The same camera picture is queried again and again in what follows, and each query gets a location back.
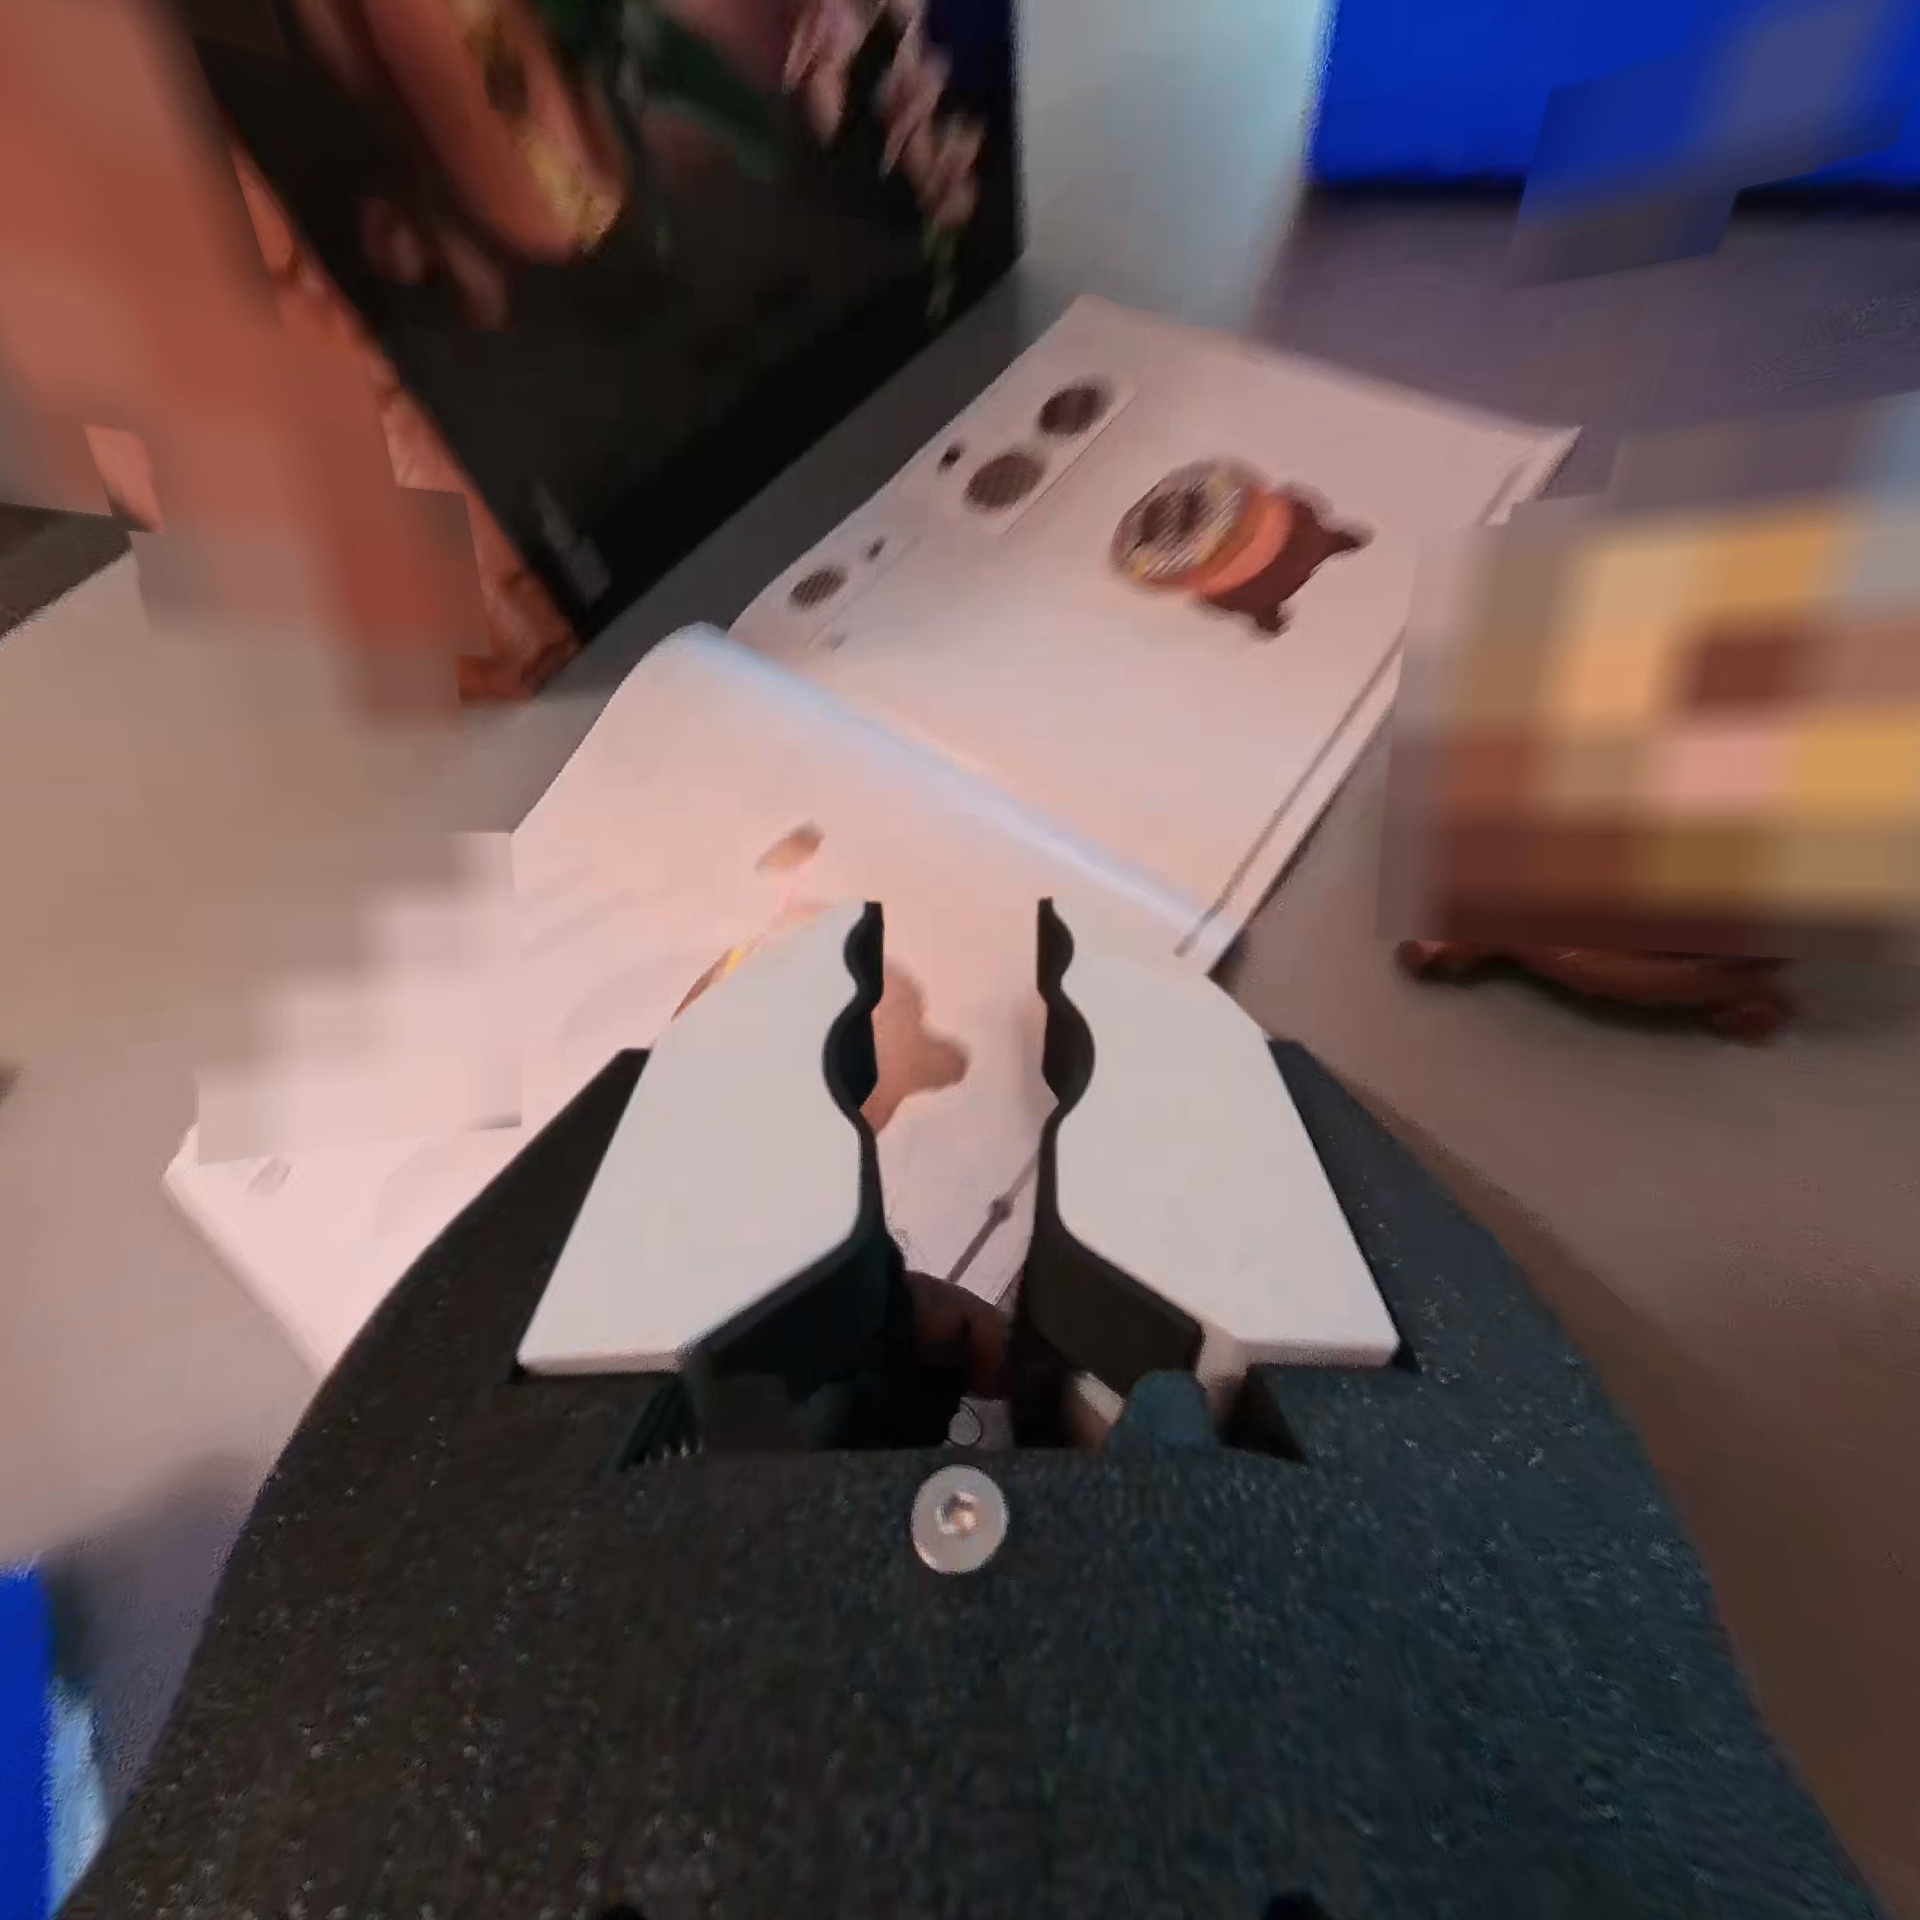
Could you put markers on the blue plastic bin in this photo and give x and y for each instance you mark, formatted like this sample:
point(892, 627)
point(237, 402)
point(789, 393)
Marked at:
point(24, 1741)
point(1380, 91)

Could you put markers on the brick pot model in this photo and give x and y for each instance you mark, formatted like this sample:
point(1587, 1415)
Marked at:
point(1619, 976)

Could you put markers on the black flower print box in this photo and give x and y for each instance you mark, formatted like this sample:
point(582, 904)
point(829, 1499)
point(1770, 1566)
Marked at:
point(749, 302)

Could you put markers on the white instruction booklet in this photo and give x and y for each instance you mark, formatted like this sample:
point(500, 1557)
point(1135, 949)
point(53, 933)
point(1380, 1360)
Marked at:
point(992, 690)

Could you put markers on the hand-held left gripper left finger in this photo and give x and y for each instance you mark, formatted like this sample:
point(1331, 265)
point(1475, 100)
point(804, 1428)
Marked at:
point(691, 1200)

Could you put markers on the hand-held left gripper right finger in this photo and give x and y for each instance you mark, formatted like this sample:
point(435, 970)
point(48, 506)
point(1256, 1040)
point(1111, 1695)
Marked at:
point(1229, 1200)

